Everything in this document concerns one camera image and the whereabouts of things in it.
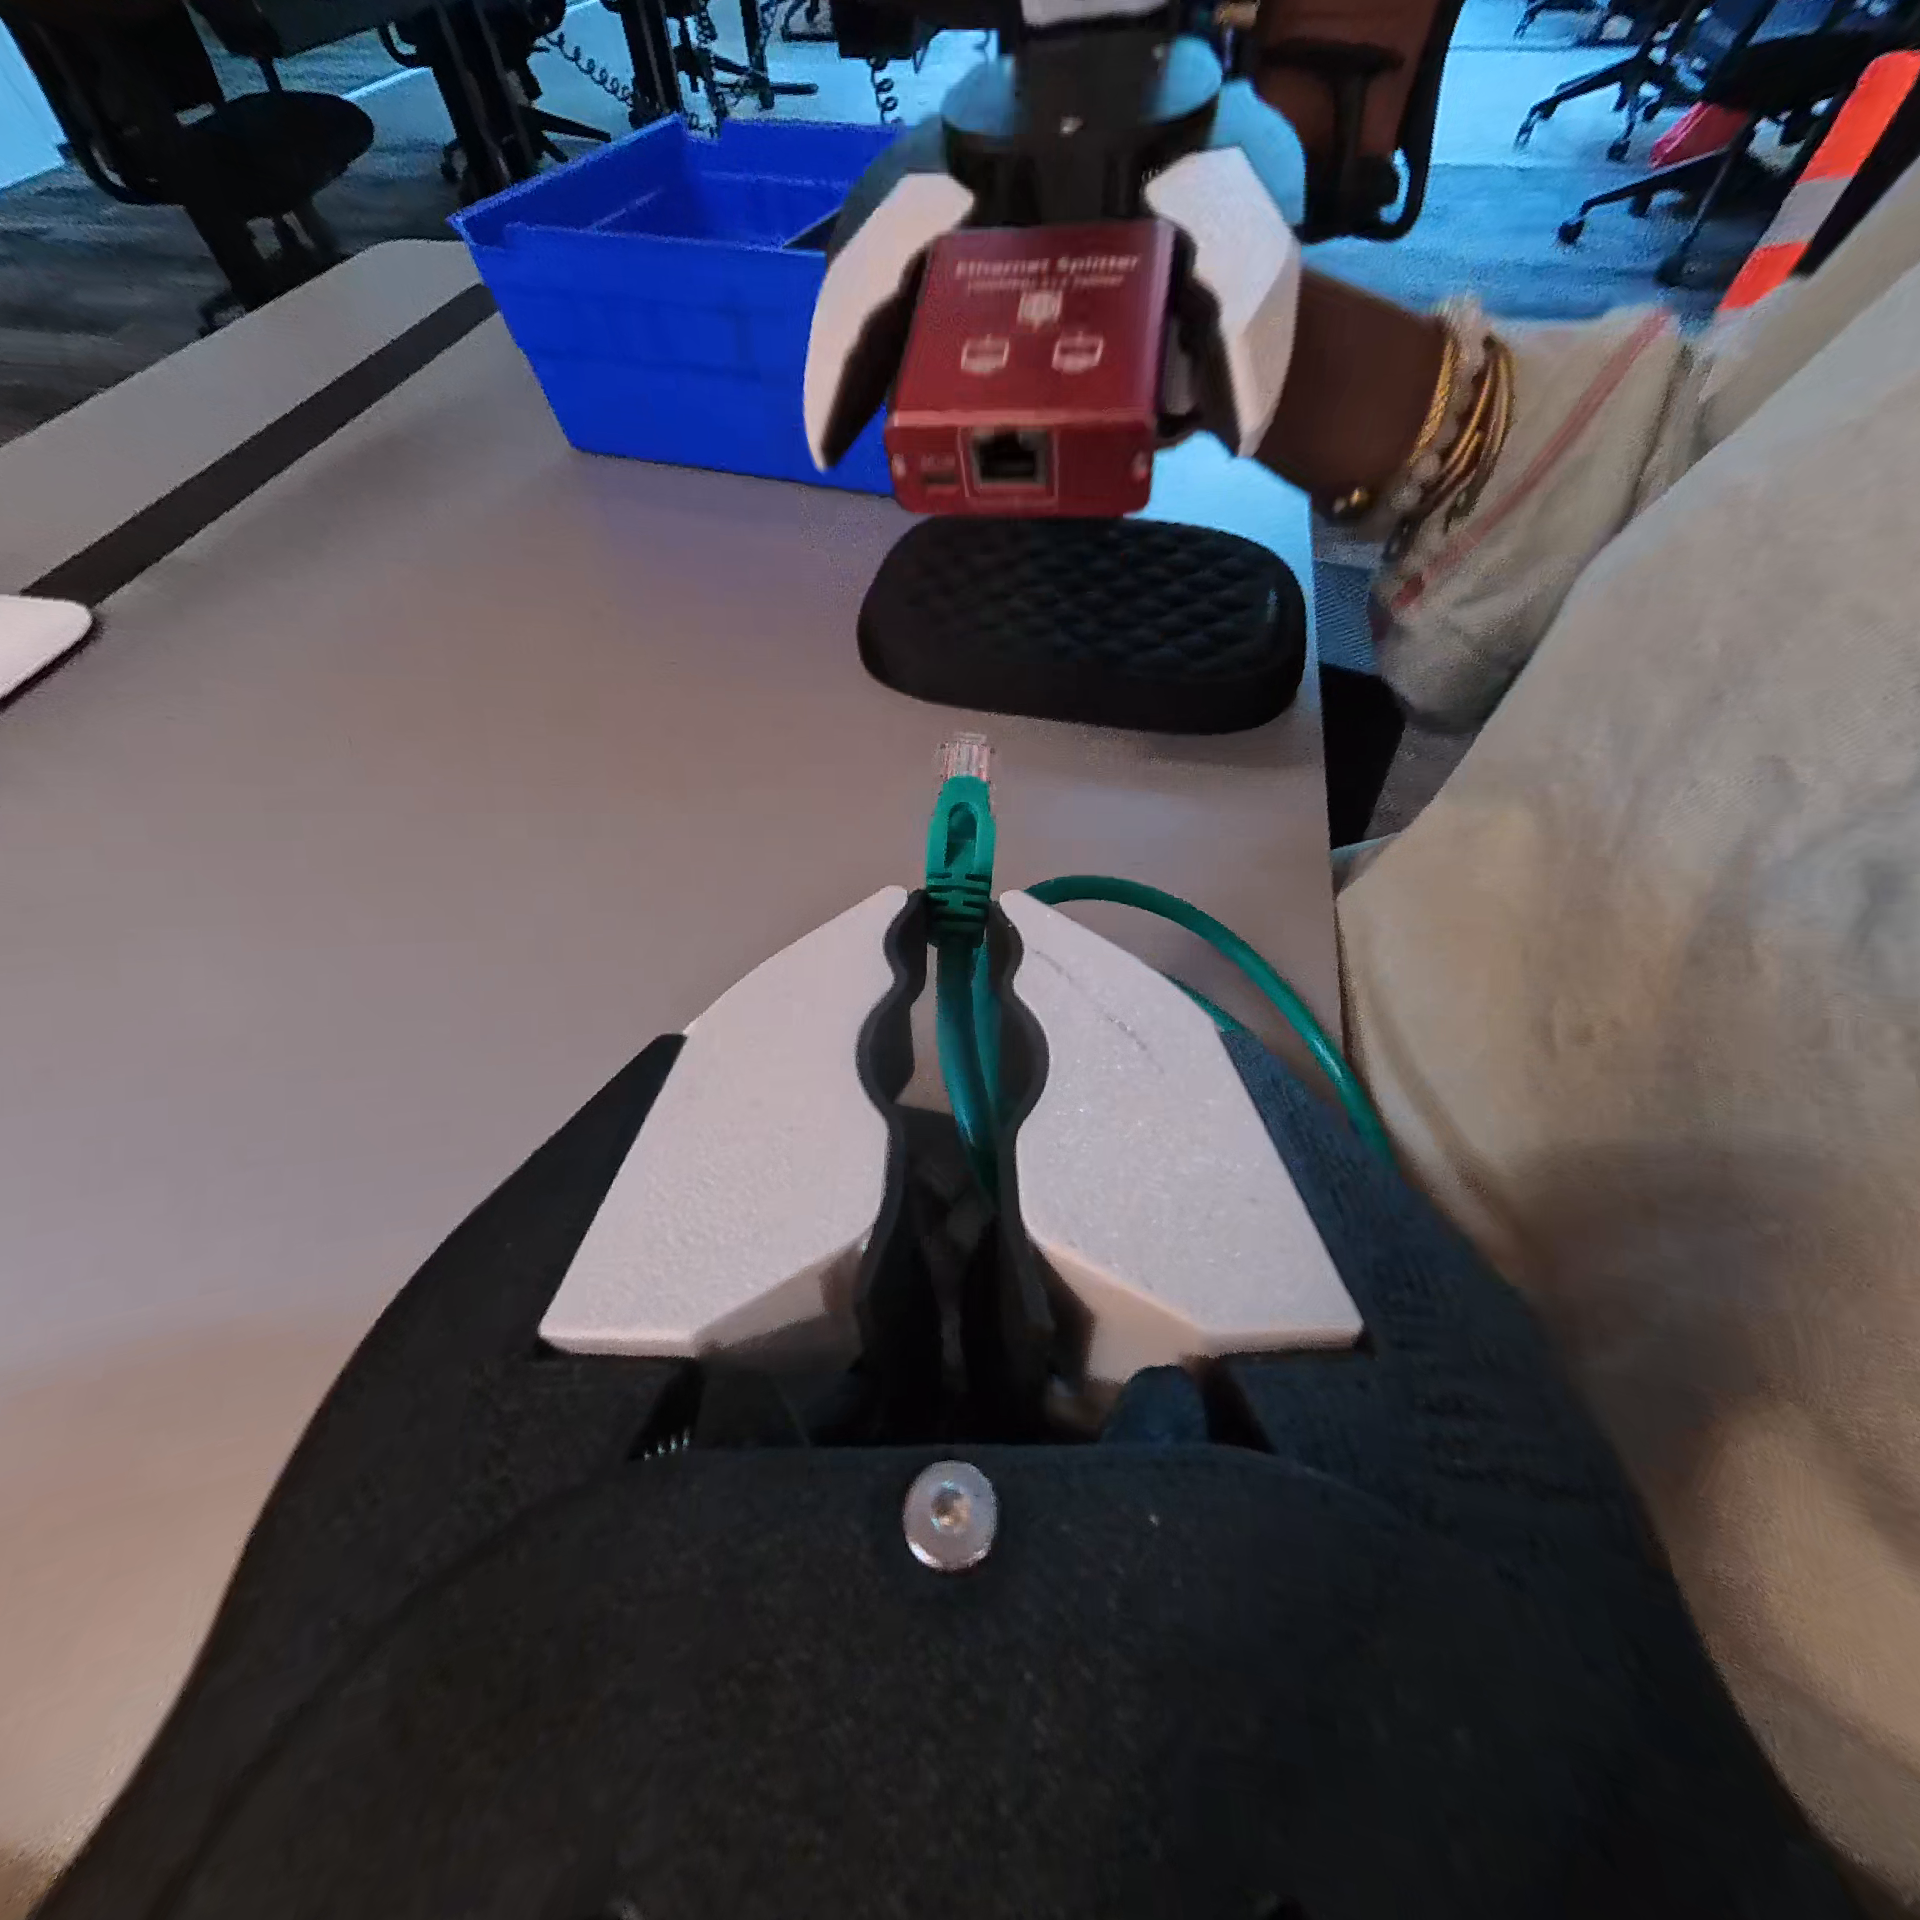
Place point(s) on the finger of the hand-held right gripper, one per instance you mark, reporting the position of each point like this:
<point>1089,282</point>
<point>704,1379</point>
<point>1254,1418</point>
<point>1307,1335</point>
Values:
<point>1245,285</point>
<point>870,331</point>

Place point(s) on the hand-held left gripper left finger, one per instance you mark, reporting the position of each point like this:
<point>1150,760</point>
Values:
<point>720,1184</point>

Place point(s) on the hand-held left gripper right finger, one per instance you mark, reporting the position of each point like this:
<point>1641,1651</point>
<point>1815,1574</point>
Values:
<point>1170,1184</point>

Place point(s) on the red ethernet splitter box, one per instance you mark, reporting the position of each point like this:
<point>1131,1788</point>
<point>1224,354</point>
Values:
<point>1035,375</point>

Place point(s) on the blue plastic bin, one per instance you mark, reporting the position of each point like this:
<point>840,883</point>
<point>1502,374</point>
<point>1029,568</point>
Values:
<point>662,331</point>

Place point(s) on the person's right hand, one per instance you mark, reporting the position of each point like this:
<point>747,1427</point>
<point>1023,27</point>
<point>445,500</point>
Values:
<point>1349,389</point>

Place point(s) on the black quilted wrist rest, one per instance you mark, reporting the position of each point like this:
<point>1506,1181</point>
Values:
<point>1079,629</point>

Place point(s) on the person's beige sweatshirt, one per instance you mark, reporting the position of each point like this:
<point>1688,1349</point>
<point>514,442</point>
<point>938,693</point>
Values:
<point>1680,1051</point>

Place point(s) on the orange traffic cone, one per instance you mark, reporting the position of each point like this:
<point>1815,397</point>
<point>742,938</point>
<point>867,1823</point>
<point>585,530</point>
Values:
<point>1830,165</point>

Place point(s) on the white stand with wooden board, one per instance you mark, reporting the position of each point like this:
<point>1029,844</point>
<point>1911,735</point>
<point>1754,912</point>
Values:
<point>31,645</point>

